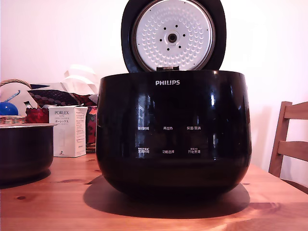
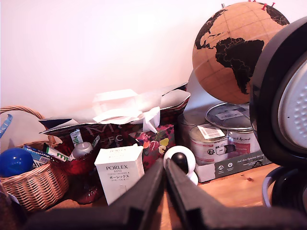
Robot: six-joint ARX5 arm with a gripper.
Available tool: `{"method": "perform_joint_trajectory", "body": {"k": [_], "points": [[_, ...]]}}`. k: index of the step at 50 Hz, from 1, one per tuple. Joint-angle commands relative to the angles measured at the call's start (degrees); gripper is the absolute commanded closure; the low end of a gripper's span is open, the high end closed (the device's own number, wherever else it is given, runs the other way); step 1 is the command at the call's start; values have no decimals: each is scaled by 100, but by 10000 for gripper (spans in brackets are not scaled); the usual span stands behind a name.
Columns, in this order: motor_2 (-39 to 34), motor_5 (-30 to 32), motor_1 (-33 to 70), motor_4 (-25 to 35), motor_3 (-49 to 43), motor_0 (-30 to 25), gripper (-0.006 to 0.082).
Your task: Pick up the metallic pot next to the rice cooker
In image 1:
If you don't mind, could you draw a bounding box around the red ruffled jar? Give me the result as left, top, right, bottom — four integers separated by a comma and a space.
25, 107, 50, 124

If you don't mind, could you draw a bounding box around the black rice cooker lid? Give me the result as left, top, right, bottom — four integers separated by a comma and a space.
121, 0, 227, 73

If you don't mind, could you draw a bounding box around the dark patterned fabric bag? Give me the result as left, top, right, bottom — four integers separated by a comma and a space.
27, 82, 99, 108

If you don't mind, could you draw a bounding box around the white paper bag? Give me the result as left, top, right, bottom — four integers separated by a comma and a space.
60, 64, 96, 91

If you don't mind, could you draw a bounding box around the dark metallic pot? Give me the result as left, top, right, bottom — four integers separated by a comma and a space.
0, 123, 58, 186

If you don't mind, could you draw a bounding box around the white Porlex box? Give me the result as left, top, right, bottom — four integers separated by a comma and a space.
48, 104, 89, 158

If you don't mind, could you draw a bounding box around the black Philips rice cooker body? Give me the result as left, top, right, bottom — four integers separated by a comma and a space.
95, 69, 253, 202

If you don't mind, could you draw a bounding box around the red floral box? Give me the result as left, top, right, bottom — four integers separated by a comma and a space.
85, 105, 98, 153

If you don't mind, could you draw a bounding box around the wooden chair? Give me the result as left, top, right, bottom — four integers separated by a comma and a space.
268, 101, 308, 189

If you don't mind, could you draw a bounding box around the woven wicker basket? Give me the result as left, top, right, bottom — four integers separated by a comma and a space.
0, 78, 33, 125

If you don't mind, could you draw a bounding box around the blue ball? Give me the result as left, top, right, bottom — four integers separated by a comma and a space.
0, 101, 19, 116

